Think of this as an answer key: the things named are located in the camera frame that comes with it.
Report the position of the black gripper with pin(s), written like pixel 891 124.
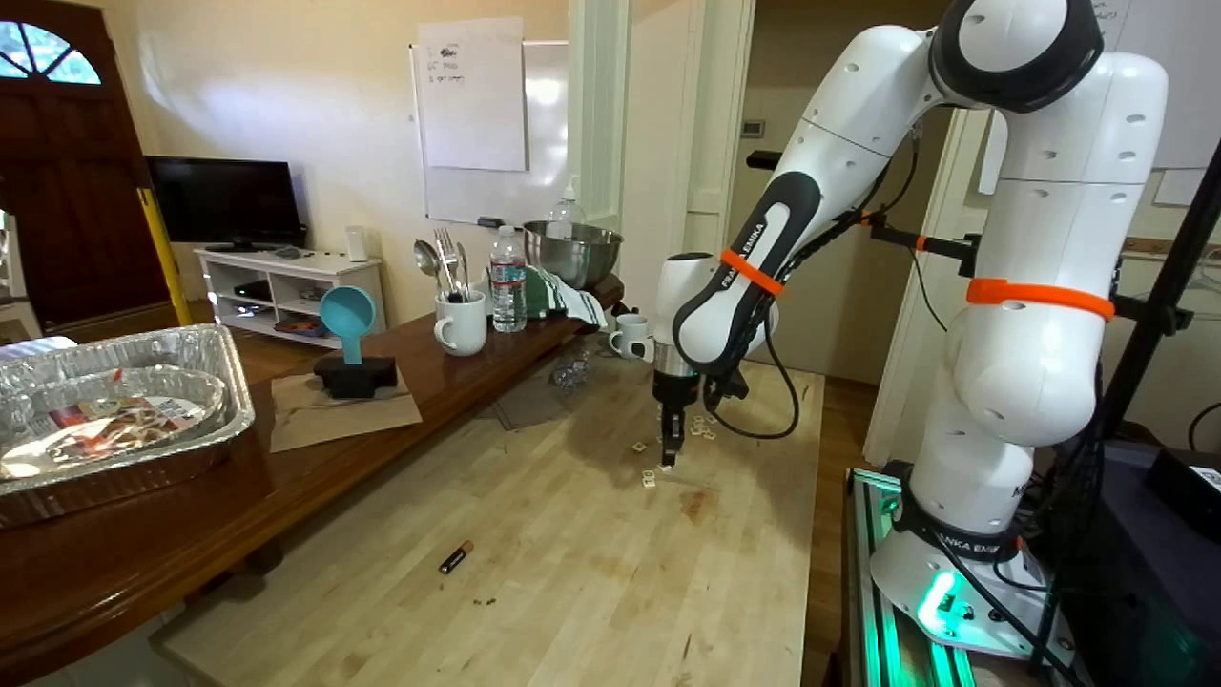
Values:
pixel 676 402

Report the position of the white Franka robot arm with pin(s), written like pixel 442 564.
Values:
pixel 1042 366

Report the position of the cream letter tile O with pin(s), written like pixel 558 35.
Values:
pixel 646 478

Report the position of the white ceramic mug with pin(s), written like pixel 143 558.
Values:
pixel 629 337
pixel 459 327

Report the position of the crumpled clear plastic wrap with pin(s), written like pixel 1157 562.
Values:
pixel 558 384

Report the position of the green striped white towel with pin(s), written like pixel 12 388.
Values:
pixel 574 304

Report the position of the stainless steel mixing bowl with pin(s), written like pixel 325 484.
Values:
pixel 577 251

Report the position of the clear plastic water bottle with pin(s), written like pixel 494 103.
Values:
pixel 504 286

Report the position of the black marker pen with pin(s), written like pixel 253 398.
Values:
pixel 457 558

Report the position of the aluminium robot stand green light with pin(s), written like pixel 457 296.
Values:
pixel 880 595

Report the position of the metal spoon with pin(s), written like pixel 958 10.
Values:
pixel 434 257

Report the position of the black funnel base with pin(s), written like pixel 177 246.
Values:
pixel 354 380

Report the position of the black boom rod orange clamps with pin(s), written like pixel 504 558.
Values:
pixel 936 243

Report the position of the brown paper sheet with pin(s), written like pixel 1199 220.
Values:
pixel 307 423

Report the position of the white television stand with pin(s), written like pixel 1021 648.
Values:
pixel 293 296

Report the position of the black computer box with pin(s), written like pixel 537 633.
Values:
pixel 1145 575

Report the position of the black flat television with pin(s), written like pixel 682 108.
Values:
pixel 226 201

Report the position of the black tripod pole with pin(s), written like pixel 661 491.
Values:
pixel 1166 300

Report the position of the yellow stick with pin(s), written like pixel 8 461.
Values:
pixel 162 251

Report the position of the aluminium foil tray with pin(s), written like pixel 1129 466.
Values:
pixel 116 407

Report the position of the dark brown wooden counter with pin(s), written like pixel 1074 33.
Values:
pixel 116 558

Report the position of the dark wooden door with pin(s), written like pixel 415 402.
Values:
pixel 71 190

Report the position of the white wall whiteboard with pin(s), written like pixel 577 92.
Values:
pixel 473 101

